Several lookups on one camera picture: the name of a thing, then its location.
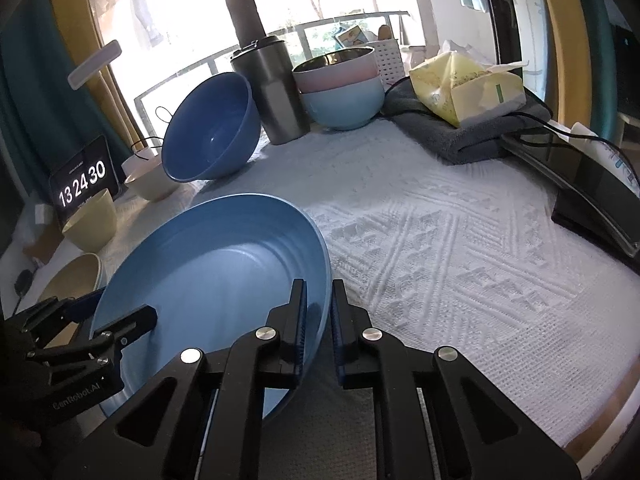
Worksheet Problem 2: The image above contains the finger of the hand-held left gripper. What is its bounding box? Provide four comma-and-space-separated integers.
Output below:
4, 287, 108, 347
30, 305, 159, 367

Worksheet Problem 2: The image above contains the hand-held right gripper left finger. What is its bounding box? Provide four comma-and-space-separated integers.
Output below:
52, 279, 308, 480

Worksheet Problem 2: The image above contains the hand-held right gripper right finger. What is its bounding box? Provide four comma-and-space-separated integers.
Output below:
330, 277, 583, 480

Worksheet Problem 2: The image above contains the pale green bowl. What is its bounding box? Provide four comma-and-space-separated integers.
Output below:
61, 189, 118, 252

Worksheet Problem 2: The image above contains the blue plate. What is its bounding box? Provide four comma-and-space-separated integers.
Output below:
89, 192, 332, 421

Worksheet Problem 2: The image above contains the dark blue bowl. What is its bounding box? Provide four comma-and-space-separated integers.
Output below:
161, 72, 262, 183

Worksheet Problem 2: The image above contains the beige bowl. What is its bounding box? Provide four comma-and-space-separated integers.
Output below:
36, 252, 107, 306

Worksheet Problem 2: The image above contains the white textured tablecloth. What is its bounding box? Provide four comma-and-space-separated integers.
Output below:
0, 115, 640, 453

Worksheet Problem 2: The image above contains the tablet showing clock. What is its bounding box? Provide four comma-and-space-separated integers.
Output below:
48, 134, 122, 226

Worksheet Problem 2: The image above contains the white bowl pink inside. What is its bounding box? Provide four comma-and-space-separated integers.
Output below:
124, 161, 181, 202

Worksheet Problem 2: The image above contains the white desktop holder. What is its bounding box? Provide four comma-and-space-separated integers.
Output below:
121, 147, 163, 176

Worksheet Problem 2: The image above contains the folded grey towel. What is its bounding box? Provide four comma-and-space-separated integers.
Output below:
382, 80, 553, 165

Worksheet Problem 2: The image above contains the light blue bowl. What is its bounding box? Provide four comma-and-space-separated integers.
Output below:
299, 76, 386, 132

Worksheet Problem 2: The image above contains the teal curtain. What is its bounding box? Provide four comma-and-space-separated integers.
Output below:
0, 0, 136, 201

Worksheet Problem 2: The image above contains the stainless steel tumbler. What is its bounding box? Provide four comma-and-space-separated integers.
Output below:
230, 36, 312, 146

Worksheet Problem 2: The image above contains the pink steel-lined bowl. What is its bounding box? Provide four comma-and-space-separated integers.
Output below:
292, 46, 377, 94

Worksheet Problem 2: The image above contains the yellow tissue pack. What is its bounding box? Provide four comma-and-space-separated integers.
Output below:
409, 40, 531, 129

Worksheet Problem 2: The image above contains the white slotted basket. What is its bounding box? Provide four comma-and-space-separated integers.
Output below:
371, 40, 405, 86

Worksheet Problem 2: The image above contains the small printed box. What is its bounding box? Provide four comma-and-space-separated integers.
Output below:
332, 25, 373, 52

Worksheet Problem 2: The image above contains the yellow curtain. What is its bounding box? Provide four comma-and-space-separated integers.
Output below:
47, 0, 146, 146

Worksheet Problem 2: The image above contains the balcony railing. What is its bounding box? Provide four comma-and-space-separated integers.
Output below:
134, 10, 413, 123

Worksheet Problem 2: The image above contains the hanging pale garment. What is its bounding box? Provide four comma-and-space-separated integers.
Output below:
127, 0, 166, 46

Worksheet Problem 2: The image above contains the white printed packet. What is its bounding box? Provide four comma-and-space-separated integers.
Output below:
570, 122, 640, 196

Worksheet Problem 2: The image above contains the black monitor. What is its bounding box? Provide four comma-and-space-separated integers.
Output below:
612, 20, 640, 116

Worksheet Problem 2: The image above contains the black charging cable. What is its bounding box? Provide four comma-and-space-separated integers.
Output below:
129, 105, 173, 161

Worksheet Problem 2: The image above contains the dark window post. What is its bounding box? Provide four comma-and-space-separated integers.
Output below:
212, 0, 266, 46

